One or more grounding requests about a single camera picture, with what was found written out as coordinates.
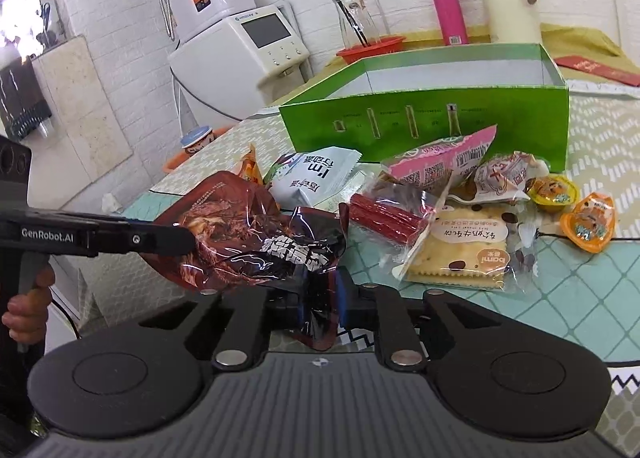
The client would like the pink snack packet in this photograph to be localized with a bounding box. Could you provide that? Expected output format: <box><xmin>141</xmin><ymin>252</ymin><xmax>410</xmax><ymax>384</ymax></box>
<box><xmin>381</xmin><ymin>124</ymin><xmax>499</xmax><ymax>185</ymax></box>

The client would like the yellow jelly cup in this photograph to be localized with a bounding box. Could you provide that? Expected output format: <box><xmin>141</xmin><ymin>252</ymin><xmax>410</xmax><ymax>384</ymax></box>
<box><xmin>526</xmin><ymin>174</ymin><xmax>581</xmax><ymax>209</ymax></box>

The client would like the person's left hand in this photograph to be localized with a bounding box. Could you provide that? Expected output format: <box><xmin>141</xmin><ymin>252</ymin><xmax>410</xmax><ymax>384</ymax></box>
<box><xmin>1</xmin><ymin>267</ymin><xmax>56</xmax><ymax>345</ymax></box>

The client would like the glass carafe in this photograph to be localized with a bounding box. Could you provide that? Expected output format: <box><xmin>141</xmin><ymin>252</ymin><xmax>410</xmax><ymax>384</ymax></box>
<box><xmin>331</xmin><ymin>0</ymin><xmax>389</xmax><ymax>50</ymax></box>

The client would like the red envelope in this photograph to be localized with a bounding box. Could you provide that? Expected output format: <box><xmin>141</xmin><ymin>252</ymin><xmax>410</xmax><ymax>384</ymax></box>
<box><xmin>555</xmin><ymin>54</ymin><xmax>640</xmax><ymax>88</ymax></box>

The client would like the orange jelly cup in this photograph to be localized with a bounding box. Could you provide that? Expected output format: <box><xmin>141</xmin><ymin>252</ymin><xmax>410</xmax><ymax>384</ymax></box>
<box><xmin>560</xmin><ymin>192</ymin><xmax>617</xmax><ymax>254</ymax></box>

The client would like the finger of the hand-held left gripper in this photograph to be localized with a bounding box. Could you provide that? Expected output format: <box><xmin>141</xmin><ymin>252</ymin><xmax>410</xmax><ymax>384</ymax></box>
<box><xmin>96</xmin><ymin>219</ymin><xmax>197</xmax><ymax>259</ymax></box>

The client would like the patterned tablecloth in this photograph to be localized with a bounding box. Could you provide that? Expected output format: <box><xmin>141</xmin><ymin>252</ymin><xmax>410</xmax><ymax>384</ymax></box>
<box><xmin>119</xmin><ymin>83</ymin><xmax>640</xmax><ymax>439</ymax></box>

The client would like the red sausage stick packet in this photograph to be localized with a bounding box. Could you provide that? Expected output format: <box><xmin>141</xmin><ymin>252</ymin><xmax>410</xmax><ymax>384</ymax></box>
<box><xmin>345</xmin><ymin>178</ymin><xmax>453</xmax><ymax>260</ymax></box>

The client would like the green cardboard box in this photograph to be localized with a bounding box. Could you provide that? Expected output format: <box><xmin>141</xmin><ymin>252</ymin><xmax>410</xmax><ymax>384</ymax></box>
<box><xmin>278</xmin><ymin>42</ymin><xmax>571</xmax><ymax>175</ymax></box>

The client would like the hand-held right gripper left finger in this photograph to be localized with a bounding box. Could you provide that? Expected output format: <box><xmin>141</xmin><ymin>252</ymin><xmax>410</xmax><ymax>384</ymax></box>
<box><xmin>137</xmin><ymin>270</ymin><xmax>313</xmax><ymax>371</ymax></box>

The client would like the white printed bag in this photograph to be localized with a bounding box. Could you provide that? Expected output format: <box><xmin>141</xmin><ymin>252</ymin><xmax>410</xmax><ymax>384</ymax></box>
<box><xmin>564</xmin><ymin>79</ymin><xmax>640</xmax><ymax>100</ymax></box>

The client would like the clear cracker packet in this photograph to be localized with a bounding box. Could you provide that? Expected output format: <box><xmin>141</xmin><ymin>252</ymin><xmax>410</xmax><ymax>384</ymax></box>
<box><xmin>400</xmin><ymin>198</ymin><xmax>539</xmax><ymax>295</ymax></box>

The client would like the orange basin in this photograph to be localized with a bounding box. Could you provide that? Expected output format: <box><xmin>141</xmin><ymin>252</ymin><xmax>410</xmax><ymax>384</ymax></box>
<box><xmin>164</xmin><ymin>125</ymin><xmax>236</xmax><ymax>175</ymax></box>

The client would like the white green snack packet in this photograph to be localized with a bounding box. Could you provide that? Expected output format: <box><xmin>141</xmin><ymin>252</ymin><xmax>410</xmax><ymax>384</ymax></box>
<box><xmin>263</xmin><ymin>147</ymin><xmax>363</xmax><ymax>211</ymax></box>

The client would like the white appliance with screen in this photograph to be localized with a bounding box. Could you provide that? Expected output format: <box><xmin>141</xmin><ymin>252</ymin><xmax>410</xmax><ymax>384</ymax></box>
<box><xmin>167</xmin><ymin>3</ymin><xmax>314</xmax><ymax>132</ymax></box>

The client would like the black straw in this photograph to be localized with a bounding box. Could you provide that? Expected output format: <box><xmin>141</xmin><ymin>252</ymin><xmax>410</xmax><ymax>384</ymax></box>
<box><xmin>328</xmin><ymin>0</ymin><xmax>371</xmax><ymax>48</ymax></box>

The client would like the brown snack bag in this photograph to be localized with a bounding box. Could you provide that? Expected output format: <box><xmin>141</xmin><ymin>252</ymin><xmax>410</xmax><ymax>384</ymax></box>
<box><xmin>137</xmin><ymin>173</ymin><xmax>352</xmax><ymax>351</ymax></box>

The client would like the cup with blue lid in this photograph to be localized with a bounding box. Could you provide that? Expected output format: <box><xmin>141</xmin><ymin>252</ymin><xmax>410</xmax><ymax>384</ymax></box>
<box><xmin>180</xmin><ymin>125</ymin><xmax>217</xmax><ymax>157</ymax></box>

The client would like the marble board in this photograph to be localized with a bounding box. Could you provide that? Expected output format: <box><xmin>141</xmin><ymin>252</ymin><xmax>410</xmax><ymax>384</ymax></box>
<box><xmin>31</xmin><ymin>35</ymin><xmax>135</xmax><ymax>185</ymax></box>

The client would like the small white red snack packet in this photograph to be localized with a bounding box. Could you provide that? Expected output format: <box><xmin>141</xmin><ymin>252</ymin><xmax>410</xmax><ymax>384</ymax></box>
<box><xmin>472</xmin><ymin>150</ymin><xmax>551</xmax><ymax>204</ymax></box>

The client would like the red plastic basket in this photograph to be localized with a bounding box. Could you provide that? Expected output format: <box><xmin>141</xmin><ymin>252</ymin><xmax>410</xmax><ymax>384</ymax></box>
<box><xmin>336</xmin><ymin>35</ymin><xmax>407</xmax><ymax>65</ymax></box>

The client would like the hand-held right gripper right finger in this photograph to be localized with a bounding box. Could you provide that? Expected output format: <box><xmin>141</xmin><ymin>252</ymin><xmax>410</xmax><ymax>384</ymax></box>
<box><xmin>336</xmin><ymin>268</ymin><xmax>503</xmax><ymax>371</ymax></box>

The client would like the orange snack packet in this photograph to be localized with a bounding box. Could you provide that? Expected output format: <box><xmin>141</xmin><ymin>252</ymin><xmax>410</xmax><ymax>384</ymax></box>
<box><xmin>235</xmin><ymin>144</ymin><xmax>264</xmax><ymax>187</ymax></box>

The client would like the pink bottle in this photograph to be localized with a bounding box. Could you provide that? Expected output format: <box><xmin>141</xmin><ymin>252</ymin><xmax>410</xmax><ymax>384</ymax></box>
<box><xmin>431</xmin><ymin>0</ymin><xmax>471</xmax><ymax>47</ymax></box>

